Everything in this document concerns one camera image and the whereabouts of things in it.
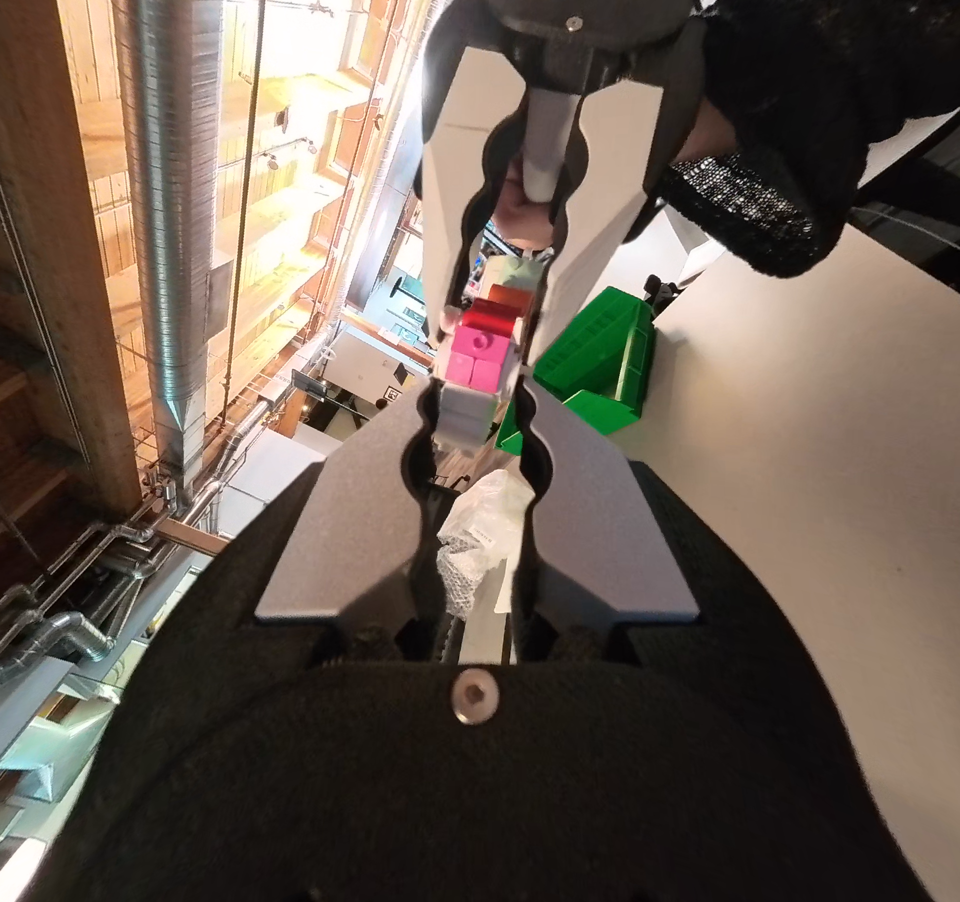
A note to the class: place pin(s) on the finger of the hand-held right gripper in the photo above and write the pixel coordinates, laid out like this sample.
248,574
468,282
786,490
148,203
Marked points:
615,167
457,137

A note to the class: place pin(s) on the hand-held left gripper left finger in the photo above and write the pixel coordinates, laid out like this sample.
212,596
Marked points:
337,542

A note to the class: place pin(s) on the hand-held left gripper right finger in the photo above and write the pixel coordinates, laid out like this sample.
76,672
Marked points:
607,542

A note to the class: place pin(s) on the white lego animal model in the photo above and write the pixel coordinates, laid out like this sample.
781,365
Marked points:
480,362

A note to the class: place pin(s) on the silver elbow pipe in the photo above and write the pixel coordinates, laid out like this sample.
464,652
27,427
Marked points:
67,628

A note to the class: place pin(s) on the person's right forearm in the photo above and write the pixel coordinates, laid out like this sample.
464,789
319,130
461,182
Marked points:
787,54

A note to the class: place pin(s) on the person's right hand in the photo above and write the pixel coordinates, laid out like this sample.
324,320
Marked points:
525,219

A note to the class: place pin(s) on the clear plastic bag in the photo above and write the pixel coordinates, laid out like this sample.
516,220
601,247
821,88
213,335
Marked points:
495,501

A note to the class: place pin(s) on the green plastic bin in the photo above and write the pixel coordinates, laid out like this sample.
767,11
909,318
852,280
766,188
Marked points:
577,411
600,347

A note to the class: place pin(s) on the bubble wrap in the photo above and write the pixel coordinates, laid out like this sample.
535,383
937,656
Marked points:
469,572

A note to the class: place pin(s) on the wooden beam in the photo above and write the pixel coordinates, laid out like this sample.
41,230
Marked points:
45,242

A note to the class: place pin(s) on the silver ventilation duct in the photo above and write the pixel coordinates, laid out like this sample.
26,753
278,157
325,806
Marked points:
169,204

